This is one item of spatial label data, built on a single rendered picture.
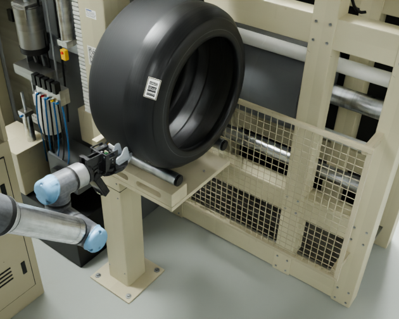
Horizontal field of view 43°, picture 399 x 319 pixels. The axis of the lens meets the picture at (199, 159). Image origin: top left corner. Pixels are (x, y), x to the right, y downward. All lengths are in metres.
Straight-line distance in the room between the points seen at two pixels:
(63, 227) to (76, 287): 1.32
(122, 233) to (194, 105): 0.69
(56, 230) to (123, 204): 0.93
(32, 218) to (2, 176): 0.87
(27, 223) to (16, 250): 1.11
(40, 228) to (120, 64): 0.55
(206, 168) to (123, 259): 0.72
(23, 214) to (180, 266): 1.55
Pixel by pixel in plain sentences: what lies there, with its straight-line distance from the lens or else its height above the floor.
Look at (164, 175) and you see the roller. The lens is 1.78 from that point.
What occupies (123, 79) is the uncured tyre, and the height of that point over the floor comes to 1.30.
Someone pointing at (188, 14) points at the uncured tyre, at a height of 1.46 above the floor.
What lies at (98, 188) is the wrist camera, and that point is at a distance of 1.62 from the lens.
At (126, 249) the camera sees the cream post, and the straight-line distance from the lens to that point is 2.42.
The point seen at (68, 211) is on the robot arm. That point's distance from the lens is 1.51.
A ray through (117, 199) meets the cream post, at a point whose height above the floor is 0.58.
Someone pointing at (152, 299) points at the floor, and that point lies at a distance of 2.56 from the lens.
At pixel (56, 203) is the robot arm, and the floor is 1.05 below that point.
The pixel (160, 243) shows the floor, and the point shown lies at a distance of 2.81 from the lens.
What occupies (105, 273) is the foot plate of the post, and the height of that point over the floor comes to 0.01.
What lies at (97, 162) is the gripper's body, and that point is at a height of 1.09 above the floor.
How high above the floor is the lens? 2.00
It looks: 36 degrees down
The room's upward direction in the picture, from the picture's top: 2 degrees clockwise
